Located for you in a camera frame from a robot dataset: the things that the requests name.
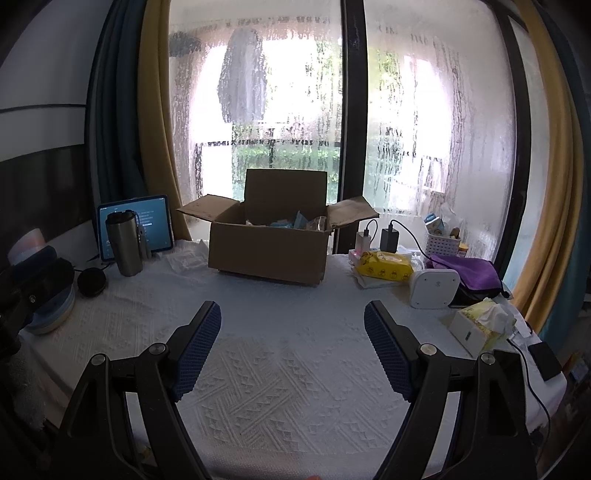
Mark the white plastic basket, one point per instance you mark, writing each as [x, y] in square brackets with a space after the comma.
[443, 245]

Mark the blue white carton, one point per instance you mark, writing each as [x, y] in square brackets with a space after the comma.
[436, 225]

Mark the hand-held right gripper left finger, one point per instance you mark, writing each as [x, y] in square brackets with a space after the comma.
[196, 355]

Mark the grey charger block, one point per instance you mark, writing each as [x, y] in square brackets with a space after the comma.
[388, 240]

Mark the white tablecloth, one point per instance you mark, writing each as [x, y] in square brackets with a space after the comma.
[295, 360]

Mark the steel travel tumbler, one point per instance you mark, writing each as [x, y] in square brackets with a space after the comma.
[124, 244]

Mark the purple cloth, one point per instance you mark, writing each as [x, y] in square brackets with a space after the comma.
[466, 271]

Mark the black window frame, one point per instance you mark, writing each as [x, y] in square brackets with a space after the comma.
[353, 129]

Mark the hanging grey garment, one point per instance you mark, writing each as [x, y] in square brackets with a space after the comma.
[242, 78]

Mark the blue curtain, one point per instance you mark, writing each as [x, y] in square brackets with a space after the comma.
[115, 106]

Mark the black phone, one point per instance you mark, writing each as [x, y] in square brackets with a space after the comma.
[545, 362]

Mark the yellow curtain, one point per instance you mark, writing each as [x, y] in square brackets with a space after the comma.
[157, 115]
[554, 184]

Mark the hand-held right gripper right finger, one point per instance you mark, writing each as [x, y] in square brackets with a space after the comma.
[388, 355]

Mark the black round puck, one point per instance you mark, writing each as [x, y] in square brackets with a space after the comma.
[91, 281]

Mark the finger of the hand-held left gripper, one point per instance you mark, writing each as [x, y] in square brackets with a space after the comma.
[44, 286]

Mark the white folded plastic bag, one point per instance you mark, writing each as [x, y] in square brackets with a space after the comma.
[187, 258]

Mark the cardboard box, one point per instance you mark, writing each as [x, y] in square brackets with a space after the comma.
[268, 249]

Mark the white tissue box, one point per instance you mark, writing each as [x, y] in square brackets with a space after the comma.
[471, 332]

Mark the yellow wet wipes pack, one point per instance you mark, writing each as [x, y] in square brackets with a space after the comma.
[385, 266]

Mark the white power adapter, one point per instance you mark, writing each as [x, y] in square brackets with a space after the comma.
[363, 241]

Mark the tablet with blue case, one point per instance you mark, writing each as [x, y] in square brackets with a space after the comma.
[154, 221]

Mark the clear plastic snack packet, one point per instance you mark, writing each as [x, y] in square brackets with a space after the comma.
[318, 224]

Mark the white rounded device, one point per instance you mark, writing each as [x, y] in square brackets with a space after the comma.
[434, 288]

